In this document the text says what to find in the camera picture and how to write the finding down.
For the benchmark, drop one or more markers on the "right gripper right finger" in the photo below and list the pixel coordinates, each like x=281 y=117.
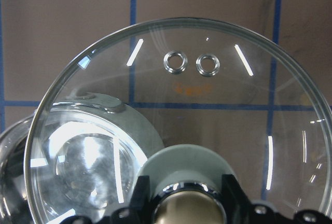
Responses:
x=239 y=209

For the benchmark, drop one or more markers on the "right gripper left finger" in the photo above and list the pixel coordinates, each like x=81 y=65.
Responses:
x=135 y=212

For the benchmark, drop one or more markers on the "glass pot lid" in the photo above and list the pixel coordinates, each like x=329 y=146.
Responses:
x=224 y=100

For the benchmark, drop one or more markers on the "pale green steel pot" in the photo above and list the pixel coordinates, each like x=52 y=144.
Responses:
x=87 y=161

